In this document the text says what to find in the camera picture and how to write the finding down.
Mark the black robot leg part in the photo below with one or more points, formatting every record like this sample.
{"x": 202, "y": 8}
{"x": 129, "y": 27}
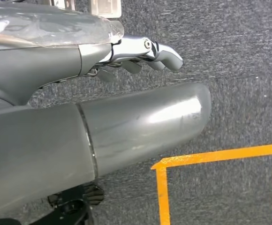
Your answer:
{"x": 72, "y": 208}

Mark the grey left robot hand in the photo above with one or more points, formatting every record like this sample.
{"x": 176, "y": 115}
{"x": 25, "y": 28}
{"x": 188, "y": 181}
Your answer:
{"x": 138, "y": 124}

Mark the silver floor socket box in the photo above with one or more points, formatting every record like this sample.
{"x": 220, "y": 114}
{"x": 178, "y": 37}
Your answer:
{"x": 105, "y": 7}

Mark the yellow floor tape marking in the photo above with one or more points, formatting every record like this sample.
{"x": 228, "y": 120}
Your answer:
{"x": 162, "y": 192}

